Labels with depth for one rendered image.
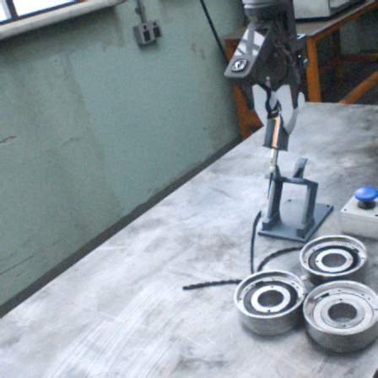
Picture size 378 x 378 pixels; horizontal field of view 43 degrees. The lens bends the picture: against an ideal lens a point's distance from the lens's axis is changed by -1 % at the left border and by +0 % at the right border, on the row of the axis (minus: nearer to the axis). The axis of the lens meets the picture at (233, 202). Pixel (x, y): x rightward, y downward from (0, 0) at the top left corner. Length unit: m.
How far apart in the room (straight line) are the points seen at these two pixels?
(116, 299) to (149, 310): 0.07
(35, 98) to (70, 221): 0.59
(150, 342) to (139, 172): 1.93
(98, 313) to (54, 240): 1.54
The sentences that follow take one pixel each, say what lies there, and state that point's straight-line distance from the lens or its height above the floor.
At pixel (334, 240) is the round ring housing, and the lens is 0.82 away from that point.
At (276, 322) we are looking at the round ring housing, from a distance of 0.69.
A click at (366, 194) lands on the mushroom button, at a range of 0.86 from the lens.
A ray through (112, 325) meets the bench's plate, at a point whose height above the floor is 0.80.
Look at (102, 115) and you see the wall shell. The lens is 2.44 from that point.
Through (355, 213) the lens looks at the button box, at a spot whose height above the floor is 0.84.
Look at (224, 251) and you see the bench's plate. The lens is 0.89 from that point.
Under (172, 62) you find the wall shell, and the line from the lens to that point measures 2.77.
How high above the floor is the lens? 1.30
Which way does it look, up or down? 29 degrees down
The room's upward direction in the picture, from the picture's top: 12 degrees counter-clockwise
